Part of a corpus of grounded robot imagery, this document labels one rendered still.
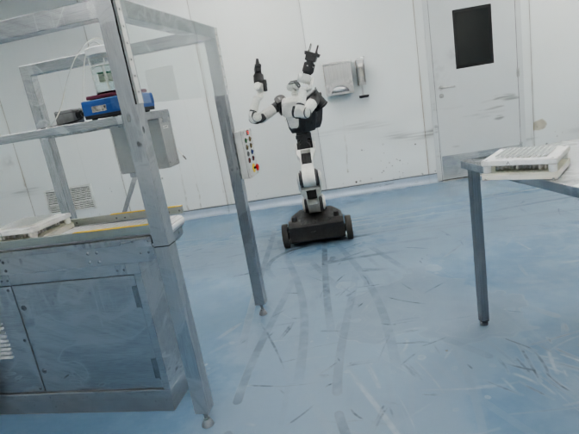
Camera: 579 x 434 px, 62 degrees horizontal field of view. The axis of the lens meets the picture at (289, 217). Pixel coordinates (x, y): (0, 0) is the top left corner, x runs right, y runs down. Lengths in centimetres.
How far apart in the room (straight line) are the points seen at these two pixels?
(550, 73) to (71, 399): 537
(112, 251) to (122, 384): 64
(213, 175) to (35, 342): 365
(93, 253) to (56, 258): 17
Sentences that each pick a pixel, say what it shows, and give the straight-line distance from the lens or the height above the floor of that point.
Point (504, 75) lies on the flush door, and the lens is 587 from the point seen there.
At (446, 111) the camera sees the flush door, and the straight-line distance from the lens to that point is 569.
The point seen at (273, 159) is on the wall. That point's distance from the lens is 556.
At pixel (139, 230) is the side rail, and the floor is 84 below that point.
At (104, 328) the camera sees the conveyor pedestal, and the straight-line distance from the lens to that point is 221.
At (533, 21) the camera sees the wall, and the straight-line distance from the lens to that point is 600.
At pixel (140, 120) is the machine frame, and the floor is 123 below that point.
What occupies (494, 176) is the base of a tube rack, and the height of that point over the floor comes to 83.
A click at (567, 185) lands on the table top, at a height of 81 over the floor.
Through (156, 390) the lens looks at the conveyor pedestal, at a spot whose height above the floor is 11.
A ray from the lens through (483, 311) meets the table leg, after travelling 254.
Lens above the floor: 123
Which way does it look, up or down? 14 degrees down
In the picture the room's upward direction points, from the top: 10 degrees counter-clockwise
